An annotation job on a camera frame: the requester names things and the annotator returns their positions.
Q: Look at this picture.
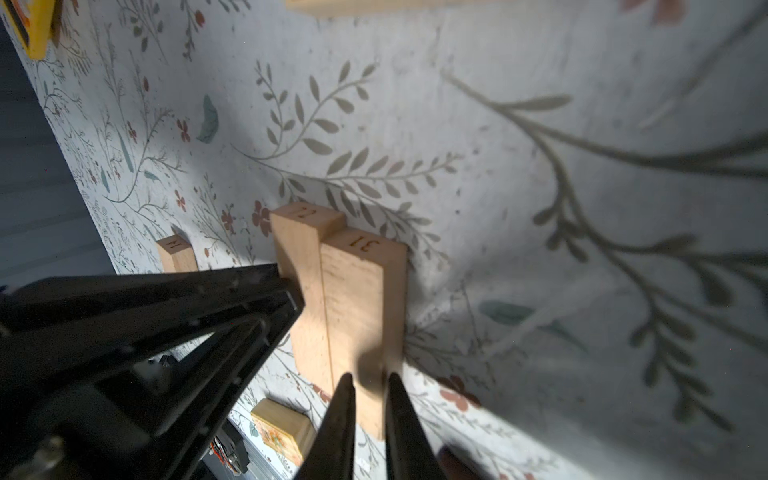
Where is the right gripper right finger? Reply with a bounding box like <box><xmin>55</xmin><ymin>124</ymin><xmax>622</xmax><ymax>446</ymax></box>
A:
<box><xmin>385</xmin><ymin>372</ymin><xmax>446</xmax><ymax>480</ymax></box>

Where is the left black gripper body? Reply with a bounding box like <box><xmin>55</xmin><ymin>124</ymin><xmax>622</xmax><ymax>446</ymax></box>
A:
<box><xmin>1</xmin><ymin>359</ymin><xmax>198</xmax><ymax>479</ymax></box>

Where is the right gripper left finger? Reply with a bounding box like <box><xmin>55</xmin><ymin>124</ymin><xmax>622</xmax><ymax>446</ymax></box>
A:
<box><xmin>294</xmin><ymin>372</ymin><xmax>356</xmax><ymax>480</ymax></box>

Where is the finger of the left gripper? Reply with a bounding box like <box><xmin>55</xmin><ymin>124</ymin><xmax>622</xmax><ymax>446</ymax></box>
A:
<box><xmin>137</xmin><ymin>315</ymin><xmax>282</xmax><ymax>479</ymax></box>
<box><xmin>1</xmin><ymin>264</ymin><xmax>305</xmax><ymax>396</ymax></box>

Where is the plain wood plank 31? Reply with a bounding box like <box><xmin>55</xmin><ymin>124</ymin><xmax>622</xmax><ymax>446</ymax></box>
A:
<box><xmin>320</xmin><ymin>228</ymin><xmax>408</xmax><ymax>440</ymax></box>

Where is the picture domino block lower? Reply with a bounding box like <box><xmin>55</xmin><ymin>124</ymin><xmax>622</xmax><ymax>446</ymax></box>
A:
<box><xmin>250</xmin><ymin>398</ymin><xmax>316</xmax><ymax>467</ymax></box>

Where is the picture domino block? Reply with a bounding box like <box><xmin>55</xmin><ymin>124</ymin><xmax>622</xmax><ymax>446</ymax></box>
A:
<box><xmin>250</xmin><ymin>398</ymin><xmax>316</xmax><ymax>467</ymax></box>
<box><xmin>284</xmin><ymin>0</ymin><xmax>468</xmax><ymax>19</ymax></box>

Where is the dark brown roof block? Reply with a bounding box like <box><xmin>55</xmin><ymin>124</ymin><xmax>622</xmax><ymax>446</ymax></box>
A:
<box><xmin>436</xmin><ymin>446</ymin><xmax>481</xmax><ymax>480</ymax></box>

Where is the picture domino block upper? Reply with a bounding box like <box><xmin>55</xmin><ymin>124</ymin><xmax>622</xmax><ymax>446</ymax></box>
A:
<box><xmin>284</xmin><ymin>0</ymin><xmax>468</xmax><ymax>19</ymax></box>

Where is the yellow calculator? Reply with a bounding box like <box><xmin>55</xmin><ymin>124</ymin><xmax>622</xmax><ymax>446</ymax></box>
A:
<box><xmin>1</xmin><ymin>0</ymin><xmax>59</xmax><ymax>60</ymax></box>

